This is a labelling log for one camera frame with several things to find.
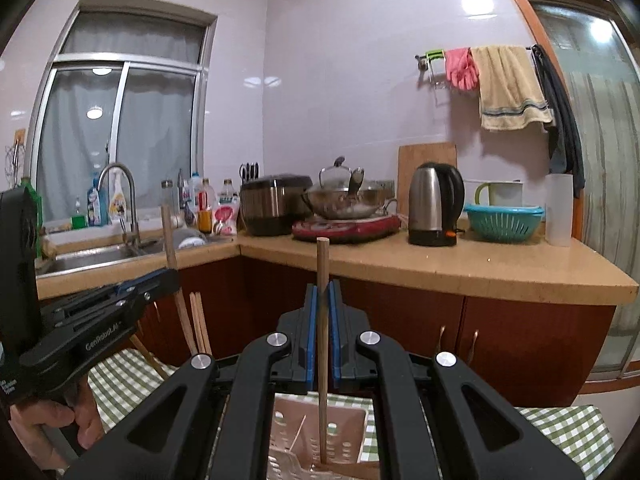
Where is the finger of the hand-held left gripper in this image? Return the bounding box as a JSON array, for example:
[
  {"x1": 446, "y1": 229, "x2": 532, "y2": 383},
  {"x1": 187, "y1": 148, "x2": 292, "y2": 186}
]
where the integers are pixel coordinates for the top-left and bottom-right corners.
[
  {"x1": 42, "y1": 280, "x2": 181, "y2": 331},
  {"x1": 42, "y1": 267, "x2": 181, "y2": 313}
]

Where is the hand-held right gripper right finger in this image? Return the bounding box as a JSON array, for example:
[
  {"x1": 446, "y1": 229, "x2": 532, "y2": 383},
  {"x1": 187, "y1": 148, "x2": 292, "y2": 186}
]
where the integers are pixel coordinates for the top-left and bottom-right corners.
[{"x1": 327, "y1": 280, "x2": 586, "y2": 480}]

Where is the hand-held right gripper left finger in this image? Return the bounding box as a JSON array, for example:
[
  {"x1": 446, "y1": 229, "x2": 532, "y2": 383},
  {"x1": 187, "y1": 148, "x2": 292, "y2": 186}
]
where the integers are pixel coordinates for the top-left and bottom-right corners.
[{"x1": 65, "y1": 282, "x2": 321, "y2": 480}]

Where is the long wooden chopstick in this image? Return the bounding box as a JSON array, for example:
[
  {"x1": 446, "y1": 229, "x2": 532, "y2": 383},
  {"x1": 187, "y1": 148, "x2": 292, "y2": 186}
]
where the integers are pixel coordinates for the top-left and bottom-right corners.
[
  {"x1": 127, "y1": 335, "x2": 171, "y2": 381},
  {"x1": 195, "y1": 291, "x2": 213, "y2": 356},
  {"x1": 316, "y1": 238, "x2": 331, "y2": 466},
  {"x1": 160, "y1": 204, "x2": 200, "y2": 358},
  {"x1": 189, "y1": 294, "x2": 206, "y2": 356}
]

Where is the pink perforated utensil holder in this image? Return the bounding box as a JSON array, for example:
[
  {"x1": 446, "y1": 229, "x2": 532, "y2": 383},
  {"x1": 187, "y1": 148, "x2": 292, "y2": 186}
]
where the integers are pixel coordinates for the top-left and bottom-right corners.
[{"x1": 267, "y1": 392, "x2": 381, "y2": 480}]

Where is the person's left hand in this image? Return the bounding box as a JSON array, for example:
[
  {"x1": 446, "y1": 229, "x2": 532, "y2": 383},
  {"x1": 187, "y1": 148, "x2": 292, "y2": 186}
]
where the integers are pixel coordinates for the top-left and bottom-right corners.
[{"x1": 9, "y1": 382, "x2": 103, "y2": 473}]

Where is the grey bowl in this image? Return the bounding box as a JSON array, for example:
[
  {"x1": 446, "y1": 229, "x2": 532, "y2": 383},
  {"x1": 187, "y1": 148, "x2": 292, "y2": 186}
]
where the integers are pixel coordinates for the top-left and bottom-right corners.
[{"x1": 176, "y1": 227, "x2": 208, "y2": 251}]

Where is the tall steel faucet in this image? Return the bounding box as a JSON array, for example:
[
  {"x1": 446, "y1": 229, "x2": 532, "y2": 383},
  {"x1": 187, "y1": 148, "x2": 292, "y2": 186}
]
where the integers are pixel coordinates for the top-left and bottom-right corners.
[{"x1": 97, "y1": 162, "x2": 142, "y2": 248}]

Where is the stainless steel sink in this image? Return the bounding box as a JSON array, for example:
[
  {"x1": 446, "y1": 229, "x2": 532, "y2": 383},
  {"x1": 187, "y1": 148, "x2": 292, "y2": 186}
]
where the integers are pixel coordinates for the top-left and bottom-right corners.
[{"x1": 35, "y1": 235, "x2": 236, "y2": 276}]

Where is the red label oil bottle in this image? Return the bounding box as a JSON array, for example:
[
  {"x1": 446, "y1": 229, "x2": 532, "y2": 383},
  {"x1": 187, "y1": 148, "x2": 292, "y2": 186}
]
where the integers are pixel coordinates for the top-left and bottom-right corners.
[{"x1": 197, "y1": 177, "x2": 216, "y2": 233}]

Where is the white spray bottle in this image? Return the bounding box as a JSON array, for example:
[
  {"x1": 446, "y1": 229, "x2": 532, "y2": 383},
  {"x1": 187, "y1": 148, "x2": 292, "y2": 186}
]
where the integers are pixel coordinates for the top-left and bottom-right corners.
[{"x1": 107, "y1": 167, "x2": 128, "y2": 223}]

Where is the blue dish soap bottle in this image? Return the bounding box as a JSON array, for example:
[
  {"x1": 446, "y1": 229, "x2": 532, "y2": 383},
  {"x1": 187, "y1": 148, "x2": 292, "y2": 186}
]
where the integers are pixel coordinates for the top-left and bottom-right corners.
[{"x1": 87, "y1": 172, "x2": 103, "y2": 226}]

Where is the pink white pouch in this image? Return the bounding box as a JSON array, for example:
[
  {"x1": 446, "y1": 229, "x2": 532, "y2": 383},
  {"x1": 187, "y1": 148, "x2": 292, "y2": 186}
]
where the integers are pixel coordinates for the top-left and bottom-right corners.
[{"x1": 212, "y1": 202, "x2": 240, "y2": 236}]

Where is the red induction cooker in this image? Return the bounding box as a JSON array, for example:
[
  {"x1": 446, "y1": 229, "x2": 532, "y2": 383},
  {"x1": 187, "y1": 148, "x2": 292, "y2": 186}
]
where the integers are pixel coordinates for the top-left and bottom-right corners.
[{"x1": 291, "y1": 212, "x2": 403, "y2": 245}]

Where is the dark rice cooker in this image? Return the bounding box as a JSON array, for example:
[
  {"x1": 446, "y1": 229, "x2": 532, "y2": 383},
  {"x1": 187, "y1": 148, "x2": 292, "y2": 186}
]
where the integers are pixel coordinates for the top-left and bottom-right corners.
[{"x1": 240, "y1": 174, "x2": 313, "y2": 237}]

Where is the beige kitchen countertop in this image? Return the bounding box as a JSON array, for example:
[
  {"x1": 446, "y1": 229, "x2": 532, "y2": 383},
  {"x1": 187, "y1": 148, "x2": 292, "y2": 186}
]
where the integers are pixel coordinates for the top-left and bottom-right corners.
[{"x1": 35, "y1": 232, "x2": 640, "y2": 306}]

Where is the steel wok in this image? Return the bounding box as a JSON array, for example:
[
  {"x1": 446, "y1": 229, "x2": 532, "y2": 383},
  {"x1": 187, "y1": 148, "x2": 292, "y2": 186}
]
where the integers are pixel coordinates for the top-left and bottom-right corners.
[{"x1": 300, "y1": 182, "x2": 398, "y2": 221}]

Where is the aluminium sliding window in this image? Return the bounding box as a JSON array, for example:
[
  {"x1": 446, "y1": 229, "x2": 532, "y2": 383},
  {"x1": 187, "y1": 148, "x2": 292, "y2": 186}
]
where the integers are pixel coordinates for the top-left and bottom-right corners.
[{"x1": 27, "y1": 0, "x2": 218, "y2": 226}]

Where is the knife block with knives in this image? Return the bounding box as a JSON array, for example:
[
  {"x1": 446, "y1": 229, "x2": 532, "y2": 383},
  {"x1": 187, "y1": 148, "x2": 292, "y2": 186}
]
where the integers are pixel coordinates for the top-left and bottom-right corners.
[{"x1": 239, "y1": 161, "x2": 261, "y2": 231}]

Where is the glass wok lid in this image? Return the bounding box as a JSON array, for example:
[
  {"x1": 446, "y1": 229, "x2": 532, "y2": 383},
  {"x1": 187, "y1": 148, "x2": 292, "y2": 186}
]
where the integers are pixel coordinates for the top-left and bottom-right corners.
[{"x1": 319, "y1": 156, "x2": 366, "y2": 193}]

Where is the steel electric kettle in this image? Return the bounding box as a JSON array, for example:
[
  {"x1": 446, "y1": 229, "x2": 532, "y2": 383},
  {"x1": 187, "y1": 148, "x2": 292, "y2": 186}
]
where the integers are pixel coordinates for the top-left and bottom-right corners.
[{"x1": 407, "y1": 161, "x2": 466, "y2": 247}]

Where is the wooden cutting board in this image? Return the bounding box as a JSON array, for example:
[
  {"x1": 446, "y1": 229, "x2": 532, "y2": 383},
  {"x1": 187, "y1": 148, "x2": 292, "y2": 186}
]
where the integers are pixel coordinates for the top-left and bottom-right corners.
[{"x1": 397, "y1": 142, "x2": 458, "y2": 221}]

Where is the teal plastic colander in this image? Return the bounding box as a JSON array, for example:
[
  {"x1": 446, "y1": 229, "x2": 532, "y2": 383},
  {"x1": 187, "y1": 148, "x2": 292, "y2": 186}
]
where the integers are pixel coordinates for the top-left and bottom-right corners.
[{"x1": 464, "y1": 203, "x2": 545, "y2": 241}]

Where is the green checked tablecloth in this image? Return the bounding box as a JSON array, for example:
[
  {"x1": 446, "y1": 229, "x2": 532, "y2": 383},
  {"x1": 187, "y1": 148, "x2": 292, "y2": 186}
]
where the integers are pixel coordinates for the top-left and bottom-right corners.
[{"x1": 87, "y1": 347, "x2": 616, "y2": 480}]

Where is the translucent white container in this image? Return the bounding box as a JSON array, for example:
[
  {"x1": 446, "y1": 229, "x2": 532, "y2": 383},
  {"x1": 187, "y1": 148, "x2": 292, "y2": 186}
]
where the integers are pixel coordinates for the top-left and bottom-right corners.
[{"x1": 544, "y1": 172, "x2": 573, "y2": 247}]

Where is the metal towel rack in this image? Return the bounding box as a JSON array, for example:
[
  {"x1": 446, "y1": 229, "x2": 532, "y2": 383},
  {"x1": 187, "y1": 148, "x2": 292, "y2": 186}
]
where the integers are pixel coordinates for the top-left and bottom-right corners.
[{"x1": 414, "y1": 46, "x2": 536, "y2": 93}]

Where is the pink rubber glove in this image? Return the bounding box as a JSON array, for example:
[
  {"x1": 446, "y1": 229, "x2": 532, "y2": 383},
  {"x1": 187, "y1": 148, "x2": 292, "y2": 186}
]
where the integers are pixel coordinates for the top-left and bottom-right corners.
[{"x1": 444, "y1": 47, "x2": 480, "y2": 92}]

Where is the beige striped towel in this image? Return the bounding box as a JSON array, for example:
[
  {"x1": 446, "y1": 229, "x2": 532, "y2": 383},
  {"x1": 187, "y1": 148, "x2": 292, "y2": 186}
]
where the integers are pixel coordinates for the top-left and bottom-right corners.
[{"x1": 470, "y1": 45, "x2": 555, "y2": 132}]

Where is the dark hanging cloth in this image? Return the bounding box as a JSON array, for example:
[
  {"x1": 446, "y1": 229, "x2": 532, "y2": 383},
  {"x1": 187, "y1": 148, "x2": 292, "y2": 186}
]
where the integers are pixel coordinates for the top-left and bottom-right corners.
[{"x1": 530, "y1": 44, "x2": 586, "y2": 198}]

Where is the frosted glass door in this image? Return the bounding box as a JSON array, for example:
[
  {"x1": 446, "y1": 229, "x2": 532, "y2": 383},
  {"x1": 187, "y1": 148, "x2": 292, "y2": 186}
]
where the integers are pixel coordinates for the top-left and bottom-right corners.
[{"x1": 527, "y1": 0, "x2": 640, "y2": 376}]

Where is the white mug green handle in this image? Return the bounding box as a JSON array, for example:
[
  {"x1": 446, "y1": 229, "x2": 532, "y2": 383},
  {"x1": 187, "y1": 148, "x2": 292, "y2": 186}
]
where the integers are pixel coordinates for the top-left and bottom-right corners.
[{"x1": 474, "y1": 180, "x2": 523, "y2": 207}]

